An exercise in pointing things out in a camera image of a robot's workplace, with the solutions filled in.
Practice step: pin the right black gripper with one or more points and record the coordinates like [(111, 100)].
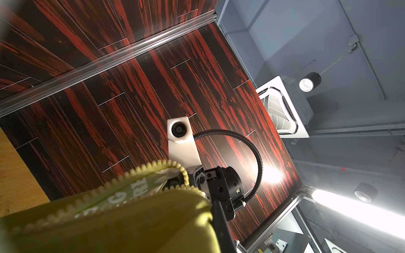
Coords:
[(222, 184)]

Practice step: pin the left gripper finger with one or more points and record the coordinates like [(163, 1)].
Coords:
[(219, 223)]

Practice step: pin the green Snoopy zip jacket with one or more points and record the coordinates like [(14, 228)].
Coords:
[(150, 209)]

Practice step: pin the ceiling air conditioner cassette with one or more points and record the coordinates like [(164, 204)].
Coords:
[(287, 107)]

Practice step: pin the black ceiling spotlight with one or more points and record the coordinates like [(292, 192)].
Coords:
[(366, 192), (310, 82)]

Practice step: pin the bright ceiling light strip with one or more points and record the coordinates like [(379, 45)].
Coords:
[(377, 218)]

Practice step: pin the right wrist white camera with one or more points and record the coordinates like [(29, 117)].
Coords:
[(181, 144)]

